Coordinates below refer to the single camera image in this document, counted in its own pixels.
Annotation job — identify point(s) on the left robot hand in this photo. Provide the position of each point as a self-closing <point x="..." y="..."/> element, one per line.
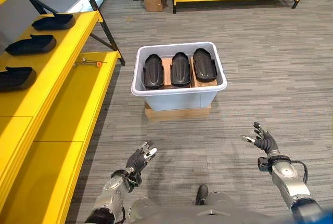
<point x="138" y="159"/>

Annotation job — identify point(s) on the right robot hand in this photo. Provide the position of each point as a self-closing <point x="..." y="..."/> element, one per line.
<point x="265" y="141"/>

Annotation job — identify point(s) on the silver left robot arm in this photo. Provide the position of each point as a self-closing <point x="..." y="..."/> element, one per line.
<point x="112" y="195"/>

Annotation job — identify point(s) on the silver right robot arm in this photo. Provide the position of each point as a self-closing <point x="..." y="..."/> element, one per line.
<point x="291" y="182"/>

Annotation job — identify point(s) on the flat cardboard box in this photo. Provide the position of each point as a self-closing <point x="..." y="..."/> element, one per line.
<point x="178" y="114"/>

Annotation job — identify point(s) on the grey plastic box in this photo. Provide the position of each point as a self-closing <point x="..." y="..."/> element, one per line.
<point x="179" y="92"/>

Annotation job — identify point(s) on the small brown cardboard box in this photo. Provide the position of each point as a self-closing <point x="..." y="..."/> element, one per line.
<point x="153" y="3"/>

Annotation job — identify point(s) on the cardboard insert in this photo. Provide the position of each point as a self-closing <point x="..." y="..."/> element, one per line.
<point x="205" y="82"/>

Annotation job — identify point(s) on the black sole-shaped part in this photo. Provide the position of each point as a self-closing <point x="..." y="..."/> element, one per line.
<point x="154" y="72"/>
<point x="180" y="69"/>
<point x="32" y="44"/>
<point x="54" y="21"/>
<point x="204" y="65"/>
<point x="15" y="78"/>

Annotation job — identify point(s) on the metal tool with orange tip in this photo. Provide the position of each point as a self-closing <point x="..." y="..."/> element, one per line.
<point x="89" y="62"/>

